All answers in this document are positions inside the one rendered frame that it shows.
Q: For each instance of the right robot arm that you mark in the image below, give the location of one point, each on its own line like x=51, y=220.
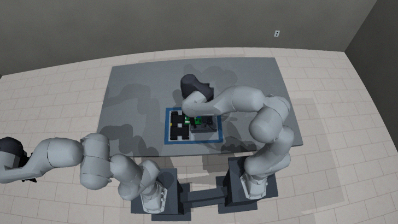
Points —
x=266, y=127

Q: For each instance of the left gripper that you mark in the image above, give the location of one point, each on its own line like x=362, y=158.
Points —
x=23, y=160

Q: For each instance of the green circuit board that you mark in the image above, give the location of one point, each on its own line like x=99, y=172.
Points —
x=197, y=120

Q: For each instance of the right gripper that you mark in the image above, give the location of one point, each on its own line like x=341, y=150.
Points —
x=192, y=121

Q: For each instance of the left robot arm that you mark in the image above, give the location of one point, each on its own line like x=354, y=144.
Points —
x=96, y=169

